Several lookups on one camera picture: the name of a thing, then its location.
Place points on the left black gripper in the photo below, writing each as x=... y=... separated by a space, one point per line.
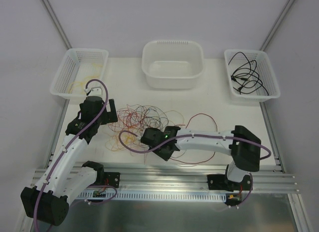
x=109 y=112

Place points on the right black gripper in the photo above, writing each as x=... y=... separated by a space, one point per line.
x=147 y=136

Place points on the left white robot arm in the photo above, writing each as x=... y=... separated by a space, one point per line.
x=50 y=198

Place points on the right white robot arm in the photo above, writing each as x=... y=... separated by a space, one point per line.
x=240 y=144

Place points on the left white perforated basket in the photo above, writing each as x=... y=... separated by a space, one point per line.
x=78 y=66

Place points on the white perforated basket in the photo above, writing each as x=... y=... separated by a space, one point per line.
x=78 y=66
x=251 y=77

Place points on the white centre plastic tub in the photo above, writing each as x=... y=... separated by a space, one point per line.
x=172 y=64

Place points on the right white perforated basket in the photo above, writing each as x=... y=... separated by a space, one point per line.
x=251 y=77

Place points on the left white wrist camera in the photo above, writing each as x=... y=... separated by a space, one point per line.
x=94 y=91

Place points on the aluminium mounting rail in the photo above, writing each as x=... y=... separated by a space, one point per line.
x=175 y=178

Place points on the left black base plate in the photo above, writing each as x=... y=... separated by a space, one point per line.
x=111 y=179

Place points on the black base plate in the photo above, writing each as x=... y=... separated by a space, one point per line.
x=111 y=179
x=219 y=182

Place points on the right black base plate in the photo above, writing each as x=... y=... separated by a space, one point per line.
x=219 y=182

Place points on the white slotted cable duct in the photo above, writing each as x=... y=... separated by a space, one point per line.
x=160 y=196

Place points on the left aluminium frame post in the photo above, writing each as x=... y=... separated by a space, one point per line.
x=58 y=26

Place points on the aluminium frame post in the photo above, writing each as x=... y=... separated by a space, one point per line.
x=277 y=24
x=58 y=26

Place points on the right aluminium frame post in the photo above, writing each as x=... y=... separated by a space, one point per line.
x=277 y=24

